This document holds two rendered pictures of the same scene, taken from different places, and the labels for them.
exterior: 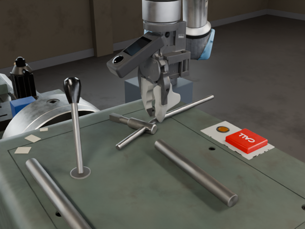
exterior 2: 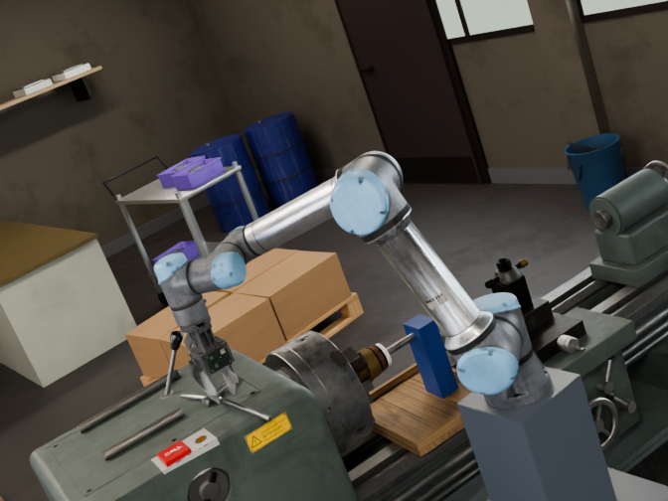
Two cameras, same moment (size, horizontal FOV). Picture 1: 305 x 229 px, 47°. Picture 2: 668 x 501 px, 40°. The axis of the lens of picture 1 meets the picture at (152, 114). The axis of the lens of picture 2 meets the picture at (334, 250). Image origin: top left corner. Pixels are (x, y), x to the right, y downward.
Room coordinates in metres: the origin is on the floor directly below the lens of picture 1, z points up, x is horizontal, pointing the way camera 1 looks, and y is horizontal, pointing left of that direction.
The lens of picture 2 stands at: (1.39, -1.85, 2.15)
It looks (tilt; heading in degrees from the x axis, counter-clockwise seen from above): 18 degrees down; 100
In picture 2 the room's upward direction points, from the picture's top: 20 degrees counter-clockwise
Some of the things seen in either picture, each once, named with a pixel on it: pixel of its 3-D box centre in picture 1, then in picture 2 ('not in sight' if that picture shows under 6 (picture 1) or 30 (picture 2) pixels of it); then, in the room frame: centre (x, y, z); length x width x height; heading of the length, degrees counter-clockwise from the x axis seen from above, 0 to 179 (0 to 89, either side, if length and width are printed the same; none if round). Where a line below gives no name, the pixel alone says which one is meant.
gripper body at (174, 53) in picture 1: (163, 50); (205, 344); (0.71, -0.02, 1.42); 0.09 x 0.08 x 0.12; 125
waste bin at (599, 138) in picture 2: not in sight; (596, 171); (2.10, 3.86, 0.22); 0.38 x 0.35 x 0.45; 132
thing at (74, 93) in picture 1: (73, 90); (177, 340); (0.58, 0.14, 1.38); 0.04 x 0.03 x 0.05; 35
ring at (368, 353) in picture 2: not in sight; (366, 365); (0.96, 0.34, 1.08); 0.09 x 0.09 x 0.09; 35
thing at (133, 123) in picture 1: (132, 122); (220, 390); (0.67, 0.04, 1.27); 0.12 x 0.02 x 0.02; 58
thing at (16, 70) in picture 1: (21, 68); (506, 273); (1.39, 0.54, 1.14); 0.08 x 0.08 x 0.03
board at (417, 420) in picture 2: not in sight; (422, 403); (1.06, 0.41, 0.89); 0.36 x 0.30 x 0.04; 125
